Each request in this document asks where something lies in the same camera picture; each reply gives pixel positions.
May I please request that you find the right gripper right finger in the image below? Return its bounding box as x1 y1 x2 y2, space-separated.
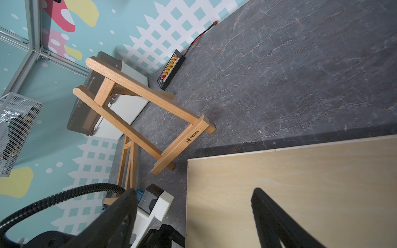
251 188 324 248

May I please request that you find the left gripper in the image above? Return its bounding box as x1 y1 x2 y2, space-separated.
130 184 174 248

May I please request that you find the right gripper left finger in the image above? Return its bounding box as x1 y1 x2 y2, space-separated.
62 189 138 248

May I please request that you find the plywood board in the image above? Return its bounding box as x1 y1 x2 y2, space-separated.
186 135 397 248

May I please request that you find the wooden easel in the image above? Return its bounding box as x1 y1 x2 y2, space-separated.
72 56 216 176
116 136 138 189

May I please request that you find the brown lid tool box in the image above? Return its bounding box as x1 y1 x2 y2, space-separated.
67 52 148 140

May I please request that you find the black bit set case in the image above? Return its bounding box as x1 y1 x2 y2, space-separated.
157 50 186 91

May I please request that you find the white wire wall basket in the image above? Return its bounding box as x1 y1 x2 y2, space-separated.
1 93 43 177

